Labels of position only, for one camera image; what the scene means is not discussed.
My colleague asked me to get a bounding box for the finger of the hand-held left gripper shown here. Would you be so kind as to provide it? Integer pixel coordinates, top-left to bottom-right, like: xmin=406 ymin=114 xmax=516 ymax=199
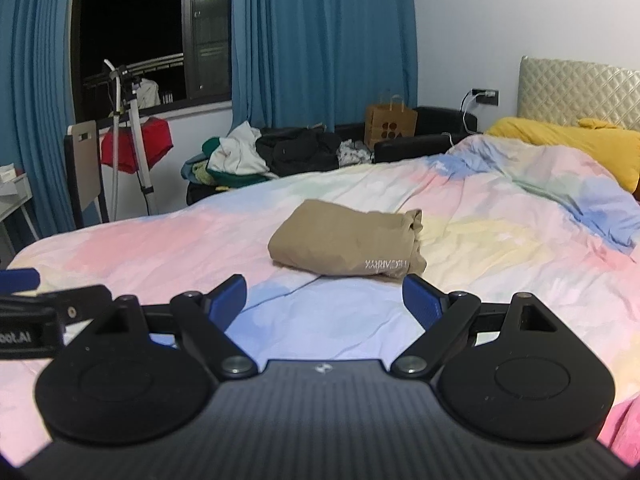
xmin=0 ymin=269 xmax=42 ymax=293

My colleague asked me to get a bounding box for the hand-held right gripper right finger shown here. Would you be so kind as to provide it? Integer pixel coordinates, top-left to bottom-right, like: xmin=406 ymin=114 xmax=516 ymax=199
xmin=391 ymin=274 xmax=556 ymax=380

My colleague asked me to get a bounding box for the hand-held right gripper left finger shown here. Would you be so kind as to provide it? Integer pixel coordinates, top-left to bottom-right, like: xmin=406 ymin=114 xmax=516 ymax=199
xmin=92 ymin=274 xmax=258 ymax=380

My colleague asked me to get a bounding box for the tan garment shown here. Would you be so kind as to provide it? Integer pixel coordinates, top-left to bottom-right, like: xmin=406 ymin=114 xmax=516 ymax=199
xmin=267 ymin=199 xmax=428 ymax=278

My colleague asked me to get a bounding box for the pile of clothes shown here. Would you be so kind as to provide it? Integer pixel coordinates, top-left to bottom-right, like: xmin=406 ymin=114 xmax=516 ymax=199
xmin=182 ymin=137 xmax=273 ymax=191

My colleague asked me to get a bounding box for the white clothes drying stand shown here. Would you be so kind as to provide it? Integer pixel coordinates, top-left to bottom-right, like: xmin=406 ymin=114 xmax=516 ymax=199
xmin=102 ymin=59 xmax=160 ymax=222

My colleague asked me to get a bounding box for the white desk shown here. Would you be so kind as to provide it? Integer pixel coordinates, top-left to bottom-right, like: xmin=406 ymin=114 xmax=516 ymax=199
xmin=0 ymin=172 xmax=41 ymax=266

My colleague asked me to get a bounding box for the pastel patchwork duvet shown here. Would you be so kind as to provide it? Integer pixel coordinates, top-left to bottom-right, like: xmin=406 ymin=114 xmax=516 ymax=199
xmin=0 ymin=135 xmax=640 ymax=468

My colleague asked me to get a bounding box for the grey chair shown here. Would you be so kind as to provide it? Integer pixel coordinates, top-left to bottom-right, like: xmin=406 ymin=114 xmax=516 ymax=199
xmin=63 ymin=120 xmax=111 ymax=231

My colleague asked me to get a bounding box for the white crumpled garment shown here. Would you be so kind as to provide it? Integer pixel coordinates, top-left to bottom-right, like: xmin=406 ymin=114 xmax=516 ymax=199
xmin=207 ymin=121 xmax=278 ymax=181

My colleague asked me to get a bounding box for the white patterned cloth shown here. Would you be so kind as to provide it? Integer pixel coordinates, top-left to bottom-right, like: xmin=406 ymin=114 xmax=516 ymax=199
xmin=337 ymin=140 xmax=373 ymax=167

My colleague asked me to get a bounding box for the brown paper bag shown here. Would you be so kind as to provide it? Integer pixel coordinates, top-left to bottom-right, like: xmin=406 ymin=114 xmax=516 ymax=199
xmin=365 ymin=94 xmax=418 ymax=153

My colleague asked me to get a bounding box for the red garment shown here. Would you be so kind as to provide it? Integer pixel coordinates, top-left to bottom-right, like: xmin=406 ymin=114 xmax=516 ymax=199
xmin=100 ymin=116 xmax=174 ymax=175

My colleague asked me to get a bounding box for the black sofa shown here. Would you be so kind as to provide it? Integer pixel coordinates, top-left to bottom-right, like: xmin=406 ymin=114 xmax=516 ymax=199
xmin=186 ymin=106 xmax=480 ymax=206

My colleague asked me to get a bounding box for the blue curtain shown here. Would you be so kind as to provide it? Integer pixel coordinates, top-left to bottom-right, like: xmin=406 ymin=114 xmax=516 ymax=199
xmin=0 ymin=0 xmax=81 ymax=241
xmin=231 ymin=0 xmax=418 ymax=133

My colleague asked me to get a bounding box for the yellow pillow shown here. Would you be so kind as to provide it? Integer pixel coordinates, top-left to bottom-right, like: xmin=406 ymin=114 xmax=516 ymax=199
xmin=486 ymin=117 xmax=640 ymax=193

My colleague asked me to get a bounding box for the white hanging garment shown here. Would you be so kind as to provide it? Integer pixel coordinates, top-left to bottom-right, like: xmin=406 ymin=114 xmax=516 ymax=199
xmin=134 ymin=79 xmax=162 ymax=109

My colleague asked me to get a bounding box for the beige quilted headboard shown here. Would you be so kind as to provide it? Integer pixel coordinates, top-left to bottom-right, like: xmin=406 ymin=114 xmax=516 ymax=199
xmin=517 ymin=55 xmax=640 ymax=133

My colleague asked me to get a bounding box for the dark window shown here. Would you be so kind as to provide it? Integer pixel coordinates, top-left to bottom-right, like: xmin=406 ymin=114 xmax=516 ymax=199
xmin=72 ymin=0 xmax=235 ymax=118

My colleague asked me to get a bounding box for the white charger cable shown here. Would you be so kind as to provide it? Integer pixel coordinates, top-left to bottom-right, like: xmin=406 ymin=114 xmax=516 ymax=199
xmin=442 ymin=91 xmax=481 ymax=153

